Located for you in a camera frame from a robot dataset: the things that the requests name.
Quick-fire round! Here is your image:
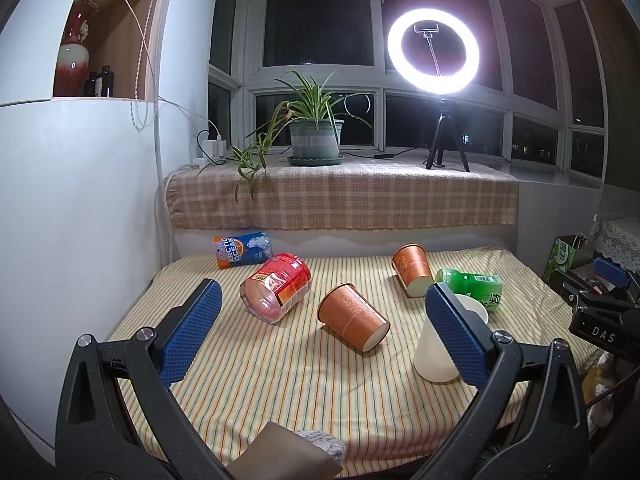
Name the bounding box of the black power cable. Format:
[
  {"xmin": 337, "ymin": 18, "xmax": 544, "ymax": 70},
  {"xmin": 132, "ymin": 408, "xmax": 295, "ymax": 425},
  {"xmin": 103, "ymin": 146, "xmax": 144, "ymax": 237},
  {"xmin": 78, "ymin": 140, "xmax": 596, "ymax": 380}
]
[{"xmin": 340, "ymin": 146, "xmax": 432, "ymax": 160}]

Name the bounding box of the white paper cup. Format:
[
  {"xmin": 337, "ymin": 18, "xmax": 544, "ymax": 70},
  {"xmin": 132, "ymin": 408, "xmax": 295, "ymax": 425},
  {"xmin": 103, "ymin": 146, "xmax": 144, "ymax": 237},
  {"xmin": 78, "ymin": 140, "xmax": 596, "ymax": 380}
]
[{"xmin": 413, "ymin": 293, "xmax": 490, "ymax": 385}]

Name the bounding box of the green paper box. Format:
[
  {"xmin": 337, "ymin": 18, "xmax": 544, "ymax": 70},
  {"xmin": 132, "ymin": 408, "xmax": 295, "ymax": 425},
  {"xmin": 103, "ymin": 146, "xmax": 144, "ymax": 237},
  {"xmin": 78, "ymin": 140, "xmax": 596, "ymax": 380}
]
[{"xmin": 542, "ymin": 235, "xmax": 594, "ymax": 282}]

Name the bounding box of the wooden shelf niche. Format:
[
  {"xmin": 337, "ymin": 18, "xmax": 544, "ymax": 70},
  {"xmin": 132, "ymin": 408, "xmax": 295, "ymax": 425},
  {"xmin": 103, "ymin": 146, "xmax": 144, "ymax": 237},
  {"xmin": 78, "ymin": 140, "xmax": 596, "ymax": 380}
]
[{"xmin": 52, "ymin": 0, "xmax": 167, "ymax": 104}]

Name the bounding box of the white ring light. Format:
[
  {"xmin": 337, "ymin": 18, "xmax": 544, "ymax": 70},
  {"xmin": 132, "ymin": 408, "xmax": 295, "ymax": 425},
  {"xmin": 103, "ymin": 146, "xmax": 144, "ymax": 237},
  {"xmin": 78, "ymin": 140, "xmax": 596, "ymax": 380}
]
[{"xmin": 387, "ymin": 8, "xmax": 481, "ymax": 96}]

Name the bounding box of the white beaded cord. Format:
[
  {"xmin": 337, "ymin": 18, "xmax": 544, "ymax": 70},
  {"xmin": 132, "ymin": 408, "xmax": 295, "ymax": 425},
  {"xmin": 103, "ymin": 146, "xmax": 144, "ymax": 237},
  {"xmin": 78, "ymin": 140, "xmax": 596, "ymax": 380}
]
[{"xmin": 109, "ymin": 0, "xmax": 152, "ymax": 132}]

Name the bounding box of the striped yellow tablecloth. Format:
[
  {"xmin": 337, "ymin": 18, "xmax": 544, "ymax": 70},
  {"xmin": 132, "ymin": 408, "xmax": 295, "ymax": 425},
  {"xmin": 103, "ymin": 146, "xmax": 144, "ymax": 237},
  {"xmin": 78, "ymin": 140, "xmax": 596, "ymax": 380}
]
[{"xmin": 106, "ymin": 246, "xmax": 603, "ymax": 467}]

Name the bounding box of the white lace cloth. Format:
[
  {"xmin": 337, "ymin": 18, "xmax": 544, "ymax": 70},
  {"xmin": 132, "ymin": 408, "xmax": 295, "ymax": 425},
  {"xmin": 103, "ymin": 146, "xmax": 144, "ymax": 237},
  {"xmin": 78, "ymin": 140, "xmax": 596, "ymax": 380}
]
[{"xmin": 590, "ymin": 216, "xmax": 640, "ymax": 272}]

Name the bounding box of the black tripod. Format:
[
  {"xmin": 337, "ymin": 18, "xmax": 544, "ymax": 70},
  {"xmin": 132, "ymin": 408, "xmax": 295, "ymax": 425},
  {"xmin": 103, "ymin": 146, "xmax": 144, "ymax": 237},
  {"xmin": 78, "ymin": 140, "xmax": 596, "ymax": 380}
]
[{"xmin": 425, "ymin": 96, "xmax": 471, "ymax": 173}]

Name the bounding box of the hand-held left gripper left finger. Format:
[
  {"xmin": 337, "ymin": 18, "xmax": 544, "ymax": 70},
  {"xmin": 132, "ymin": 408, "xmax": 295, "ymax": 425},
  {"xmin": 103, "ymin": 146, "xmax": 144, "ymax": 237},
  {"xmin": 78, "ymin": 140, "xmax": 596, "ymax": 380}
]
[{"xmin": 54, "ymin": 277, "xmax": 236, "ymax": 480}]

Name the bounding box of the blue and orange drink can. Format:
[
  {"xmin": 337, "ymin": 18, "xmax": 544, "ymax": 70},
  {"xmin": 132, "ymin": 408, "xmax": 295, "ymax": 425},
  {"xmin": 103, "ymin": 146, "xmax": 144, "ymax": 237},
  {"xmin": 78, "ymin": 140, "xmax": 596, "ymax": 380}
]
[{"xmin": 214, "ymin": 231, "xmax": 274, "ymax": 270}]

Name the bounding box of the green pot saucer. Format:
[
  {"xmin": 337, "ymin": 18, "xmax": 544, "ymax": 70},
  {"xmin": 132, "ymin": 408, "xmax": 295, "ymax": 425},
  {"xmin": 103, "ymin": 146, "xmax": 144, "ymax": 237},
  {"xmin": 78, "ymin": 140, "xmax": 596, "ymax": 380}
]
[{"xmin": 287, "ymin": 155, "xmax": 345, "ymax": 167}]

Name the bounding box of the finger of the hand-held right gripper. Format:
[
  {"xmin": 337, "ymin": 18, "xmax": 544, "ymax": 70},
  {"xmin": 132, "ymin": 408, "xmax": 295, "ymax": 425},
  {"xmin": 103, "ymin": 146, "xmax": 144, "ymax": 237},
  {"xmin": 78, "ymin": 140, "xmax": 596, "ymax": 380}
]
[{"xmin": 592, "ymin": 256, "xmax": 632, "ymax": 293}]

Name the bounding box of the green flower pot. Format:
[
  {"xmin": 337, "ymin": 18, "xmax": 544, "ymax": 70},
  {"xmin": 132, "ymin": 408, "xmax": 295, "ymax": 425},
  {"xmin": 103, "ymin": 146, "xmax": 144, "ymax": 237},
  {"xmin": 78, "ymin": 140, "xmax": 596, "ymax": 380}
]
[{"xmin": 288, "ymin": 118, "xmax": 346, "ymax": 161}]

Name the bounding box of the green soda can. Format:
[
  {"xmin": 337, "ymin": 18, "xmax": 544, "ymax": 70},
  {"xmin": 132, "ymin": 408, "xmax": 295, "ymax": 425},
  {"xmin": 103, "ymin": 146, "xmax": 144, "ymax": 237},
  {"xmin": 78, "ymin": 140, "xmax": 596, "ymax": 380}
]
[{"xmin": 434, "ymin": 268, "xmax": 506, "ymax": 314}]

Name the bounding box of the brown flat pad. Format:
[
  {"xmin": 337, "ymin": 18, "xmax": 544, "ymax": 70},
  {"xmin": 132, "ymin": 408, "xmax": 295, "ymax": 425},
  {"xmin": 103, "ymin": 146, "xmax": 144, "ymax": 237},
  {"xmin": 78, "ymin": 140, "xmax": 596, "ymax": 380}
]
[{"xmin": 231, "ymin": 421, "xmax": 344, "ymax": 480}]

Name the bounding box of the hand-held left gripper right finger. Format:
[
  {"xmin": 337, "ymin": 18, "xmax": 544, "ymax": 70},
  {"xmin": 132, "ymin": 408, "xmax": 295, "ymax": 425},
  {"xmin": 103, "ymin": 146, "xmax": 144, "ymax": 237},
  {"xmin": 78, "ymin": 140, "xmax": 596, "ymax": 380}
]
[{"xmin": 414, "ymin": 282, "xmax": 591, "ymax": 480}]

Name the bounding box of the spider plant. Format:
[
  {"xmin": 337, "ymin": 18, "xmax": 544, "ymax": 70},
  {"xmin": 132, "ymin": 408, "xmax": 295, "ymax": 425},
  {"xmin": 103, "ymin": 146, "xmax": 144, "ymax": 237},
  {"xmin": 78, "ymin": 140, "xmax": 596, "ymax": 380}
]
[{"xmin": 197, "ymin": 71, "xmax": 374, "ymax": 204}]

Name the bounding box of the red clear plastic tub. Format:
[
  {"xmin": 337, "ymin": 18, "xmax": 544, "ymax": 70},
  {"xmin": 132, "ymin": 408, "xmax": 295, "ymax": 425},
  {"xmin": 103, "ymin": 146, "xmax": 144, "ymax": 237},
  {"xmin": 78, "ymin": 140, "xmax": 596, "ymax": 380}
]
[{"xmin": 239, "ymin": 253, "xmax": 313, "ymax": 324}]

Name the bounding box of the red and white vase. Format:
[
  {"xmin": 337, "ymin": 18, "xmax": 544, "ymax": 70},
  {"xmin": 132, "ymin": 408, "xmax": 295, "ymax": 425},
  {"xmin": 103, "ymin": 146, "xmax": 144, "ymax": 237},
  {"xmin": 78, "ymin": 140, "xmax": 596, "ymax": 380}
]
[{"xmin": 53, "ymin": 0, "xmax": 100, "ymax": 98}]

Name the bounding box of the white wall pipe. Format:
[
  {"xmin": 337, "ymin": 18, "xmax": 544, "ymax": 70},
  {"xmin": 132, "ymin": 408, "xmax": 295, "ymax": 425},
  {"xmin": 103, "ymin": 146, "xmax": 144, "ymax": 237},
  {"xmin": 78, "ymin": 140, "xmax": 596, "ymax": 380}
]
[{"xmin": 152, "ymin": 0, "xmax": 176, "ymax": 266}]

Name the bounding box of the orange patterned paper cup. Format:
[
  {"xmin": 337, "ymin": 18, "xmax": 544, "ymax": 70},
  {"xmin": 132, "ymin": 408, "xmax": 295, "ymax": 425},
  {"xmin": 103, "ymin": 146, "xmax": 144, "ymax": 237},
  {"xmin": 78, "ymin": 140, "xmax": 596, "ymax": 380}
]
[
  {"xmin": 318, "ymin": 283, "xmax": 391, "ymax": 352},
  {"xmin": 391, "ymin": 244, "xmax": 435, "ymax": 299}
]

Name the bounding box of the grey knitted cloth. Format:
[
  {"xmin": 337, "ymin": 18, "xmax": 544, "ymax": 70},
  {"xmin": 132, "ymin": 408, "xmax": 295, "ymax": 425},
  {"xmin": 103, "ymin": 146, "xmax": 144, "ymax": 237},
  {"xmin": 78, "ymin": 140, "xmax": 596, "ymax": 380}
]
[{"xmin": 294, "ymin": 428, "xmax": 349, "ymax": 464}]

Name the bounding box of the plaid windowsill cloth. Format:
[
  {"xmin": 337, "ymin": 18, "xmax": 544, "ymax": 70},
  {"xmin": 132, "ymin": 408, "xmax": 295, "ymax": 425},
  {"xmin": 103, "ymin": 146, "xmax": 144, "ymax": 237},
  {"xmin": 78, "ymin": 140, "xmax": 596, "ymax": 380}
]
[{"xmin": 166, "ymin": 152, "xmax": 520, "ymax": 232}]

